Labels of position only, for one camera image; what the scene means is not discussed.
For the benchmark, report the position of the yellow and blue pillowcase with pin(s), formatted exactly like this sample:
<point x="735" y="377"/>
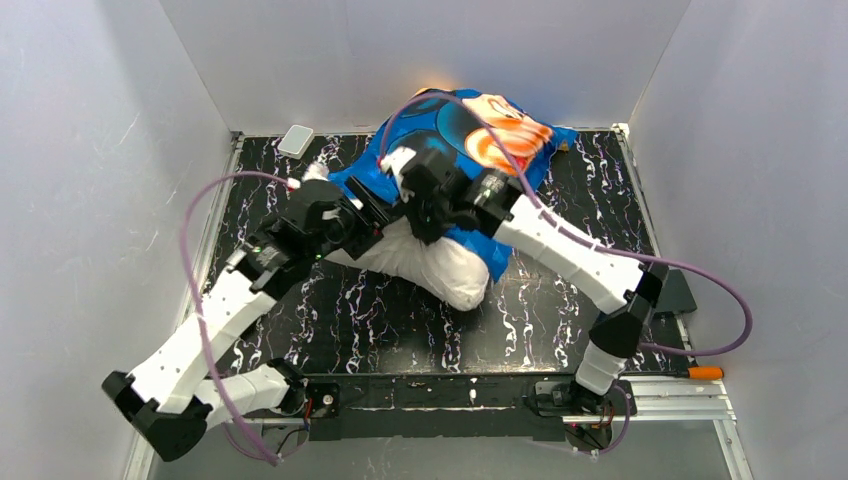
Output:
<point x="479" y="131"/>

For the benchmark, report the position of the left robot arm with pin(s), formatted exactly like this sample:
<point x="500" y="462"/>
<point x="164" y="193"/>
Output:
<point x="176" y="395"/>

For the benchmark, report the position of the white pillow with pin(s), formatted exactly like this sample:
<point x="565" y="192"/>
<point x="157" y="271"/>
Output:
<point x="446" y="269"/>

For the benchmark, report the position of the orange handled tool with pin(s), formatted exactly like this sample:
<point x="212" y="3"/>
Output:
<point x="700" y="373"/>

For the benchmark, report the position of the black plate on table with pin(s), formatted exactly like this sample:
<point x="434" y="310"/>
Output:
<point x="676" y="296"/>

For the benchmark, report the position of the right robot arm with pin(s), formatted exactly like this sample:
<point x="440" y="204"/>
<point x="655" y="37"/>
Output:
<point x="624" y="290"/>

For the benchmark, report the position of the small white box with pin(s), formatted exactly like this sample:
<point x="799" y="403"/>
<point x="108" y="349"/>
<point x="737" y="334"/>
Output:
<point x="295" y="141"/>

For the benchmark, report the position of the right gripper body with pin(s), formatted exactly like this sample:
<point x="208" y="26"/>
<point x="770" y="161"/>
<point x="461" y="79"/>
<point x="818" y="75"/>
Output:
<point x="421" y="183"/>

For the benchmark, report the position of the aluminium frame rail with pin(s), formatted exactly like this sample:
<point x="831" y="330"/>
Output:
<point x="208" y="203"/>

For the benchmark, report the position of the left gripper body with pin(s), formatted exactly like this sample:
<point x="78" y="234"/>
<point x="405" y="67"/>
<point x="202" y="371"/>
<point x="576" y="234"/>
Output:
<point x="370" y="216"/>

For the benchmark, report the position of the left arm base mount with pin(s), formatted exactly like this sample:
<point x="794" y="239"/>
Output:
<point x="306" y="396"/>

